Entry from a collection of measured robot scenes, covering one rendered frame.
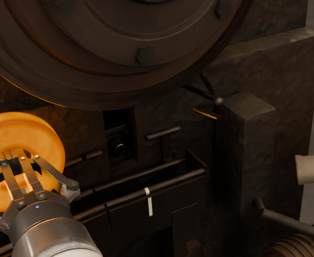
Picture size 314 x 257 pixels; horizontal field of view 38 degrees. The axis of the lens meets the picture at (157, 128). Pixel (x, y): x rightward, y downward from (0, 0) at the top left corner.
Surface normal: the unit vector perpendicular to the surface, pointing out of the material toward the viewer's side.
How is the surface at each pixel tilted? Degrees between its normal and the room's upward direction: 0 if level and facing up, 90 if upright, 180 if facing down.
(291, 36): 0
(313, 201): 0
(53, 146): 92
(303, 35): 0
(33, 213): 11
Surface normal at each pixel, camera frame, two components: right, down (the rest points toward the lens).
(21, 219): -0.48, -0.58
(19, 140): 0.47, 0.46
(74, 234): 0.41, -0.87
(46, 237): -0.15, -0.80
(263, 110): 0.12, -0.63
